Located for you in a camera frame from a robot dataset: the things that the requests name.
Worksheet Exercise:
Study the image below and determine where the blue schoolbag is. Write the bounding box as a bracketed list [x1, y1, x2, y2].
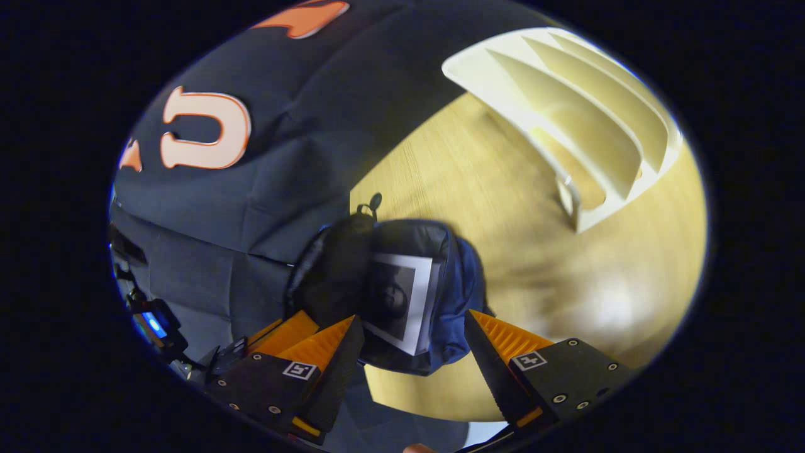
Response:
[285, 194, 496, 378]

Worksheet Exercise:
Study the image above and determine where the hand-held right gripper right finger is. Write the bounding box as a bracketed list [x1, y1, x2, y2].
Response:
[463, 308, 634, 436]

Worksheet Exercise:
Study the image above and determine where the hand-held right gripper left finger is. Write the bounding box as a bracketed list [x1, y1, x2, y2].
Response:
[206, 315, 366, 446]

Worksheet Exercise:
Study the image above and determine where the black backdrop cloth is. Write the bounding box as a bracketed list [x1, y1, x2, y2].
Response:
[108, 0, 567, 378]

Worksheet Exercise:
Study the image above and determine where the cream plastic bookshelf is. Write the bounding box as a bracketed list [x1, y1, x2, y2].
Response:
[441, 26, 684, 235]

